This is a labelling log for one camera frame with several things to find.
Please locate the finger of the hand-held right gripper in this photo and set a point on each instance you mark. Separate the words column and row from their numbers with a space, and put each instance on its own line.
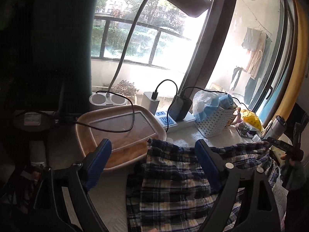
column 280, row 145
column 297, row 135

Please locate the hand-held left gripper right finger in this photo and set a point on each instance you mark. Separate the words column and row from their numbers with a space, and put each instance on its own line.
column 207, row 164

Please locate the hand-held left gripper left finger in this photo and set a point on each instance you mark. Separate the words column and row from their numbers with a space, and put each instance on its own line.
column 99, row 164

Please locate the plaid pants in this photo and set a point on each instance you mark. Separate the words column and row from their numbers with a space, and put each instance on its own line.
column 173, row 186

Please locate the person's right hand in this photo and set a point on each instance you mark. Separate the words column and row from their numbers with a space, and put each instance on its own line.
column 294, row 176

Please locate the steel tumbler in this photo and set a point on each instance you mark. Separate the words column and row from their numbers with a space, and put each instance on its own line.
column 272, row 128

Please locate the white knitted table cover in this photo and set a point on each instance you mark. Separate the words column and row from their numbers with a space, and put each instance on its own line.
column 108, row 198

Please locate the yellow snack packet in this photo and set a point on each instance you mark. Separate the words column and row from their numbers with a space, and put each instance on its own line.
column 252, row 120

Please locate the small dark tray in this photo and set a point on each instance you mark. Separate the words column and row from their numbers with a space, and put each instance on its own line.
column 245, row 130

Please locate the white perforated basket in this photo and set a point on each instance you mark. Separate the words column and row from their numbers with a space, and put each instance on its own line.
column 212, row 123

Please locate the cream printed mug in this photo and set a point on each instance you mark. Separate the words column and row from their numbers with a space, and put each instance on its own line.
column 231, row 122

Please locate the white power strip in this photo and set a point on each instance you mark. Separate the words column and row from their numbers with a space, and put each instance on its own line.
column 166, row 123

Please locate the blue and clear plastic bag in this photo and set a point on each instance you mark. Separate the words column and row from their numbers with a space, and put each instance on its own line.
column 207, row 101

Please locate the black charger block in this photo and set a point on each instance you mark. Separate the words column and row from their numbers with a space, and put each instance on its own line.
column 179, row 107

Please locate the white gooseneck desk lamp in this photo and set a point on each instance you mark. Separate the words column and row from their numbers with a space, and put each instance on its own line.
column 109, row 99

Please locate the grey power bank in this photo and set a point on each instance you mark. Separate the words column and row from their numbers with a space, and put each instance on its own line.
column 151, row 104

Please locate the black device with white label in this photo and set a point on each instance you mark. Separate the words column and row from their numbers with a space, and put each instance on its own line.
column 31, row 120

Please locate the potted shrub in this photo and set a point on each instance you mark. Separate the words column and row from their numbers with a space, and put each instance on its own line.
column 125, row 88

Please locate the hanging dark trousers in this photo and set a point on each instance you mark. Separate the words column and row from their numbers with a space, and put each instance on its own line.
column 236, row 77

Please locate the yellow curtain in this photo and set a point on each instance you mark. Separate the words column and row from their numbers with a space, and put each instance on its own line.
column 301, row 53

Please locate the hanging beige garment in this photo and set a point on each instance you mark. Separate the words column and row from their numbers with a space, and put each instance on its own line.
column 256, row 60

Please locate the hanging grey shirt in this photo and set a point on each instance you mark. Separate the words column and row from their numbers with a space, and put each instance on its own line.
column 249, row 40

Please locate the dark green curtain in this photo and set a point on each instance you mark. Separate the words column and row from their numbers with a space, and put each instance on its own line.
column 67, row 41

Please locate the balcony railing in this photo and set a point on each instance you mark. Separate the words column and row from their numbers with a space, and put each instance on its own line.
column 155, row 46

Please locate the dark window frame post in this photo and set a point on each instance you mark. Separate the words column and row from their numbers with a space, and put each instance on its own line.
column 212, row 36

